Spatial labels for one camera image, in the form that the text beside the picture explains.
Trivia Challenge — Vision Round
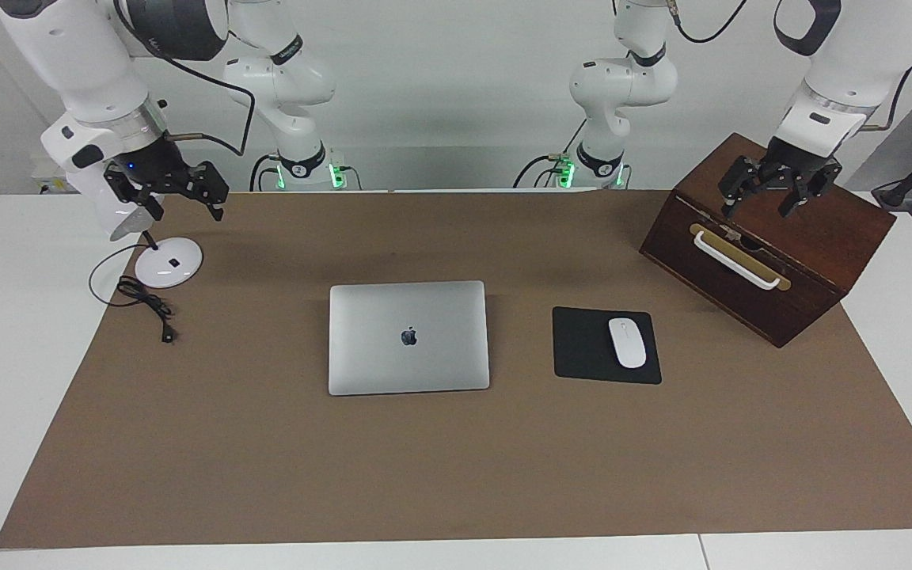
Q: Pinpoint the black mouse pad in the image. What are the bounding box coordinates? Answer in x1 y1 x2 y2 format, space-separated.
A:
552 306 663 386

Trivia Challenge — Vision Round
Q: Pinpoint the dark brown wooden box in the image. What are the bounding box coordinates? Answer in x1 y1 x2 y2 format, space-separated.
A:
639 132 897 349

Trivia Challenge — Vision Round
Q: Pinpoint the white desk lamp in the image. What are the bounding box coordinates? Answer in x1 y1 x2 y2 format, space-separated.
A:
68 162 204 289

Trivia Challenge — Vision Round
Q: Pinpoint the black right arm base cable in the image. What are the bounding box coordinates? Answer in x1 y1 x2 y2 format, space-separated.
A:
249 153 279 192

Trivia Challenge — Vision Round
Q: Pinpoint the grey laptop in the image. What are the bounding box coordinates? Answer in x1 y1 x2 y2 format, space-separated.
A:
328 280 492 397

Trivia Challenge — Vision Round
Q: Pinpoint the brown table mat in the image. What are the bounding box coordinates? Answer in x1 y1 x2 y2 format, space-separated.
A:
0 188 912 549

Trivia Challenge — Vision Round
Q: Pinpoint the white computer mouse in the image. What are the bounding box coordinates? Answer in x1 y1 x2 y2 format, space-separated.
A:
608 317 648 370

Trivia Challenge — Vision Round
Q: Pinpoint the black left arm base cable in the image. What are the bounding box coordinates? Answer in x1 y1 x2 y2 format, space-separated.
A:
513 119 588 189

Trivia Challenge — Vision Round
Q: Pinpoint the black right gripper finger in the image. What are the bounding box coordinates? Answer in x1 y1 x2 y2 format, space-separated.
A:
101 161 165 224
190 159 230 223

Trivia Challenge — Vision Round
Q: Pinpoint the white box handle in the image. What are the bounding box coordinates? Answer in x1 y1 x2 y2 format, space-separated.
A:
693 230 783 291

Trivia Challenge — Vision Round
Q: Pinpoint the black arm base cable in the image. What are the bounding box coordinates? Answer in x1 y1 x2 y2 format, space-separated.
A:
249 153 279 192
513 119 588 189

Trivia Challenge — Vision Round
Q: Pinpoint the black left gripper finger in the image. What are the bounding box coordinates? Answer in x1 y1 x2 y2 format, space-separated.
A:
775 161 845 219
719 156 766 221

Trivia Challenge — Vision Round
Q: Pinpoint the white power strip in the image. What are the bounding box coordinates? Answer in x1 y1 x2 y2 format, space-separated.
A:
31 162 69 195

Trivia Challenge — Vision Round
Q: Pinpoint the black lamp power cable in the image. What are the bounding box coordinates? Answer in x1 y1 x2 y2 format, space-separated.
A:
89 241 178 345

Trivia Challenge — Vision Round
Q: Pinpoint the brass handle plate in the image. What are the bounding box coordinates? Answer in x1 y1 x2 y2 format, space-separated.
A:
690 223 792 292

